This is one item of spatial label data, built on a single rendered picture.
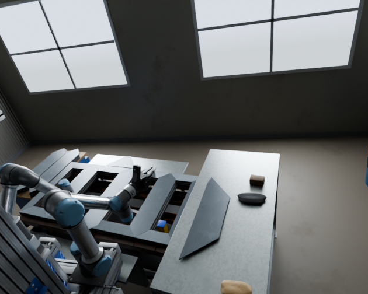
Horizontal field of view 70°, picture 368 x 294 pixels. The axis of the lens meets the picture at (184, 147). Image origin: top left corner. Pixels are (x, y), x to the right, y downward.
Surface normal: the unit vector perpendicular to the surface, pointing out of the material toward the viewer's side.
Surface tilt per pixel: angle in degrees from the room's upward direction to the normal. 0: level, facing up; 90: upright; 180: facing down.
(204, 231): 0
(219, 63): 90
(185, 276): 0
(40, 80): 90
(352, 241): 0
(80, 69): 90
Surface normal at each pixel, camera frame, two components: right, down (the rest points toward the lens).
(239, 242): -0.16, -0.82
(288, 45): -0.19, 0.58
